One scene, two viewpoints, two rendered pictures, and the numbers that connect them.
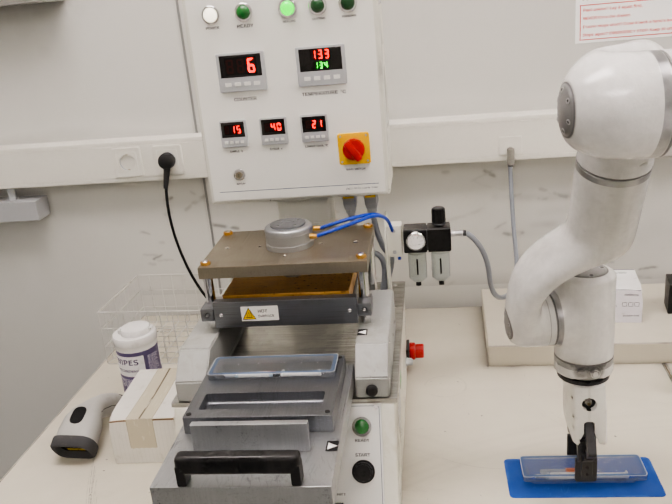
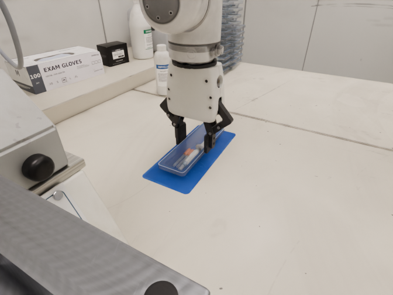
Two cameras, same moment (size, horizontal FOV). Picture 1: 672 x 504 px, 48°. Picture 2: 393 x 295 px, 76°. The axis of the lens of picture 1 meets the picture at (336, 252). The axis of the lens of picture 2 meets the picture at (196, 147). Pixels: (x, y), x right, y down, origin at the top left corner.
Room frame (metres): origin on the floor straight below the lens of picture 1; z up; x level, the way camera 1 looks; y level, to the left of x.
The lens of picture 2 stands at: (0.84, 0.05, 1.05)
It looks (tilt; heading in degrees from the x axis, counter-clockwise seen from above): 33 degrees down; 291
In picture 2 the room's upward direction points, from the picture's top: straight up
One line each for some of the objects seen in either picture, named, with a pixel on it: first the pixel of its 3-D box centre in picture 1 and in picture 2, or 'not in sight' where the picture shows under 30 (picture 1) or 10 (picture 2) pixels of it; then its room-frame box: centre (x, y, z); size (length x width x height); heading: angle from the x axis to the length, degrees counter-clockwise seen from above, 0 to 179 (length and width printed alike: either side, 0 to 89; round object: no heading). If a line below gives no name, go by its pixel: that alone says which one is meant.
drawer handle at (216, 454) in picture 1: (238, 467); not in sight; (0.76, 0.14, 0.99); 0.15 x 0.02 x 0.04; 82
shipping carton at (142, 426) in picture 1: (159, 413); not in sight; (1.24, 0.35, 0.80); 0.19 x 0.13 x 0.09; 171
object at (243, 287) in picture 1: (297, 269); not in sight; (1.20, 0.07, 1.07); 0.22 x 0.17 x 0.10; 82
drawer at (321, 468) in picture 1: (263, 417); not in sight; (0.90, 0.12, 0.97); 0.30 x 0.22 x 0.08; 172
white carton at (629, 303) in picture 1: (581, 295); (58, 67); (1.50, -0.52, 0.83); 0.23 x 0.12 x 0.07; 76
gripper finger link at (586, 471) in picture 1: (587, 466); (214, 137); (0.95, -0.34, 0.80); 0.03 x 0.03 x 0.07; 82
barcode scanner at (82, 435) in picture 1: (92, 416); not in sight; (1.26, 0.49, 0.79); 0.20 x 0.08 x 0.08; 171
